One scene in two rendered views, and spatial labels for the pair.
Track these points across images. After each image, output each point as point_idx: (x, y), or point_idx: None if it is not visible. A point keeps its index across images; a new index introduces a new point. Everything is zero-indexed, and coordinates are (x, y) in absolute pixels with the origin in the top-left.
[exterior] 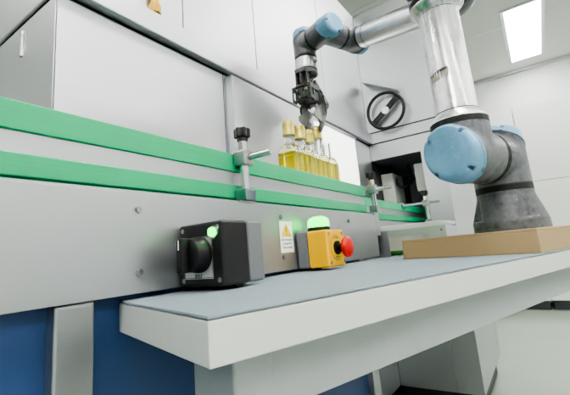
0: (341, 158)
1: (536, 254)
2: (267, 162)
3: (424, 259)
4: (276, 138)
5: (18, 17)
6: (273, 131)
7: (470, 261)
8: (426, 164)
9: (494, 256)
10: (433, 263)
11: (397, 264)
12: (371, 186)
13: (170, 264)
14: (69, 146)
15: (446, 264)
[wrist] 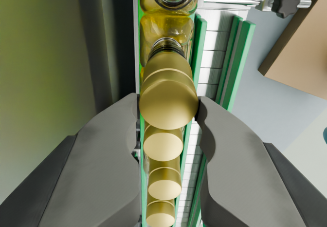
0: None
1: (325, 108)
2: (74, 133)
3: (270, 96)
4: (15, 149)
5: None
6: (6, 184)
7: (286, 132)
8: (325, 141)
9: (307, 105)
10: (270, 130)
11: (253, 128)
12: (270, 11)
13: None
14: None
15: (275, 139)
